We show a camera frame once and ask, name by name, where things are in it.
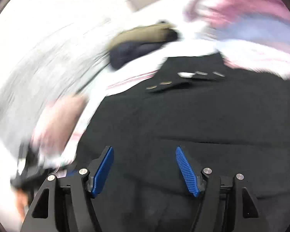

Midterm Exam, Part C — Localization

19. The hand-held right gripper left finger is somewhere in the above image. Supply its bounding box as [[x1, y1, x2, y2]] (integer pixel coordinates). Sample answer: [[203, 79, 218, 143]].
[[20, 146, 114, 232]]

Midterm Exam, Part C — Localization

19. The black coat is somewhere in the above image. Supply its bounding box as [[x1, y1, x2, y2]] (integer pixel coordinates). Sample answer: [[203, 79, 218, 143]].
[[74, 53, 290, 232]]

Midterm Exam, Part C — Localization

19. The pink and blue striped quilt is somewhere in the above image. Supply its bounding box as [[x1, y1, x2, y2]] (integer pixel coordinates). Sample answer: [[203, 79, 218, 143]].
[[184, 0, 290, 44]]

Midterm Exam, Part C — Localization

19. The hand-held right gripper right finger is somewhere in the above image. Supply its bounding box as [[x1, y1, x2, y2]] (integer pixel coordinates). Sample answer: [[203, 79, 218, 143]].
[[175, 146, 267, 232]]

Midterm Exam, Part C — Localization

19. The person's left forearm pink sleeve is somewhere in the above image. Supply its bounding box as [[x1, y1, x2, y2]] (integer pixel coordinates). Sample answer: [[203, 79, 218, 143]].
[[31, 94, 90, 160]]

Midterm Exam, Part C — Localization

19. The pink striped patterned blanket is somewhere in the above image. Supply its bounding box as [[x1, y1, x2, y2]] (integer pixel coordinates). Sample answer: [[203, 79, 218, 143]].
[[31, 29, 290, 172]]

